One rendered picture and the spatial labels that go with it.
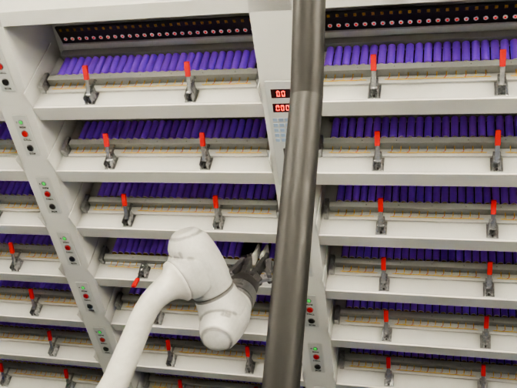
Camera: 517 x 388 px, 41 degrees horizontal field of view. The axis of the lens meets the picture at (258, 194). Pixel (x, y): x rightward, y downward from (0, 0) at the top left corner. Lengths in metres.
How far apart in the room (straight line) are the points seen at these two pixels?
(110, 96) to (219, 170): 0.33
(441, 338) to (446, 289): 0.19
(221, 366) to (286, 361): 1.82
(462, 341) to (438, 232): 0.39
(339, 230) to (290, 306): 1.32
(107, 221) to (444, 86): 1.00
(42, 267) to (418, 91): 1.28
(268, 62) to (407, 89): 0.31
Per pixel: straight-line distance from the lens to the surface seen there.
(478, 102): 1.54
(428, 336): 2.01
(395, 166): 1.65
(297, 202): 0.47
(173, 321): 2.17
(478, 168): 1.64
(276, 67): 1.54
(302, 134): 0.49
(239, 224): 1.84
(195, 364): 2.29
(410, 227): 1.76
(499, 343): 2.02
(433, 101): 1.54
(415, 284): 1.88
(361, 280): 1.90
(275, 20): 1.50
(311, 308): 1.94
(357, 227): 1.77
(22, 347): 2.58
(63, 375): 2.68
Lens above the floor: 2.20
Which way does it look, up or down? 34 degrees down
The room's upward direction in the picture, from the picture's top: 10 degrees counter-clockwise
